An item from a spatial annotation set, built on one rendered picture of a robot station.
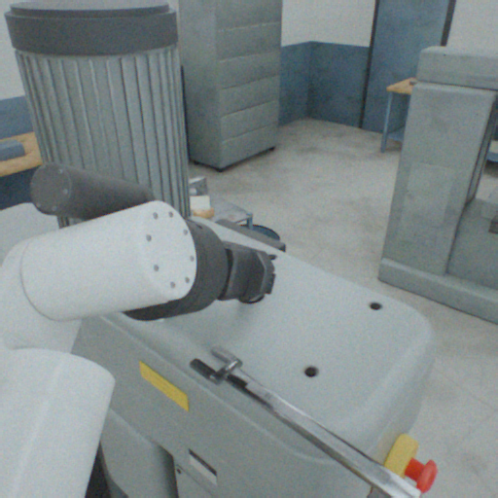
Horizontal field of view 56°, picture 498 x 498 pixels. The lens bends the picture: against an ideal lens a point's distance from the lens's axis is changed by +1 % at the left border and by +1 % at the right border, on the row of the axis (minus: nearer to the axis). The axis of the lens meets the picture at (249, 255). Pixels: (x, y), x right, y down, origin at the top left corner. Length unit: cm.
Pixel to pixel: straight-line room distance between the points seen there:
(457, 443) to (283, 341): 252
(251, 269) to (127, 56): 28
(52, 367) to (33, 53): 42
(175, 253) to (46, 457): 14
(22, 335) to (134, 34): 37
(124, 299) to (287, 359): 26
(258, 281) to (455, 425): 268
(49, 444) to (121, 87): 43
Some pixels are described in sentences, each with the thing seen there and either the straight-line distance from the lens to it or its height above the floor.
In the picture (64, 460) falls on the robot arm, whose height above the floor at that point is 205.
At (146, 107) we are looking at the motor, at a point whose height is 210.
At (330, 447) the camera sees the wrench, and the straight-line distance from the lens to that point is 44.
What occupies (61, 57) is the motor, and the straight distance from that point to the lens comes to 59.
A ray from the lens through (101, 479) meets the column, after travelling 125.
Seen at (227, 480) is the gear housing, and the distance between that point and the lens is 66.
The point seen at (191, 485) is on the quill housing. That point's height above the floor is 155.
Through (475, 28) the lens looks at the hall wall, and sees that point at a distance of 720.
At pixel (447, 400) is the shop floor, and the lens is 320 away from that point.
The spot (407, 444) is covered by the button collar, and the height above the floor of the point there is 179.
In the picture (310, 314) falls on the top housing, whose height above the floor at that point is 189.
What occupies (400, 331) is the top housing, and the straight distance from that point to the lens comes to 58.
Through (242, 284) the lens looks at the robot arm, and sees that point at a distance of 46.
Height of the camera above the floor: 225
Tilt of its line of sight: 32 degrees down
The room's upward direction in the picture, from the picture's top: straight up
